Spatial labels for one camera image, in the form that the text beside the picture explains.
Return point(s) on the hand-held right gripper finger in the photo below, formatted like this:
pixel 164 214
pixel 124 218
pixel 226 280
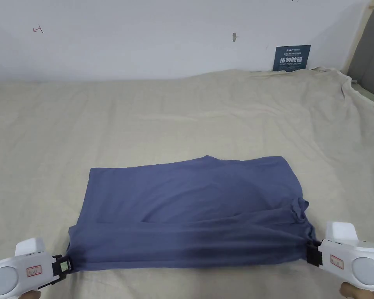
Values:
pixel 310 255

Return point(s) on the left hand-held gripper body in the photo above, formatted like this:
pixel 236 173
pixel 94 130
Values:
pixel 21 271

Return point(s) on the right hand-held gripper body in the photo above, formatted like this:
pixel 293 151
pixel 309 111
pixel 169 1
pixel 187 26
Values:
pixel 358 264

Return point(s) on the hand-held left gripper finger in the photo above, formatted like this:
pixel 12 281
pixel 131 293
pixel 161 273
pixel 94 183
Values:
pixel 66 266

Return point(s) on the dark blue shirt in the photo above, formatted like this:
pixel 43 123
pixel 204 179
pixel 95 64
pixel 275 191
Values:
pixel 187 211

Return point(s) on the person's left hand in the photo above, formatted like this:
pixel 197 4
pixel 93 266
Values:
pixel 29 295

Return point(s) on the person's right hand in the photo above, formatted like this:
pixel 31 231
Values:
pixel 348 291

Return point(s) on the bed with beige sheet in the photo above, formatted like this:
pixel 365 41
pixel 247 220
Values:
pixel 143 118

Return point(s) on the dark blue sign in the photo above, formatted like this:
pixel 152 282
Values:
pixel 291 58

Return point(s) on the grey padded headboard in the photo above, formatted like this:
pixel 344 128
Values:
pixel 371 53

